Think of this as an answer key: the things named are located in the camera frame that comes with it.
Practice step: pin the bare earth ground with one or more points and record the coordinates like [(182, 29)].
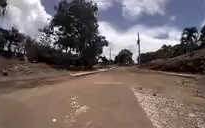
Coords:
[(23, 70)]

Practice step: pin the row of trees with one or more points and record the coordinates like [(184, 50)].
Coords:
[(13, 45), (190, 38)]

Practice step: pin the pale concrete kerb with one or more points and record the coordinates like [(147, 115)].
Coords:
[(86, 73), (180, 74)]

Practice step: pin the brown paved road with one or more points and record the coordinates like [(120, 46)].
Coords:
[(103, 100)]

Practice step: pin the large dark tree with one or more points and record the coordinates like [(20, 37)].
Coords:
[(78, 30)]

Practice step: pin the round dark tree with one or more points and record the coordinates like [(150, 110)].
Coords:
[(124, 57)]

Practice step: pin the earth bank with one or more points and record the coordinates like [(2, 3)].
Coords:
[(190, 63)]

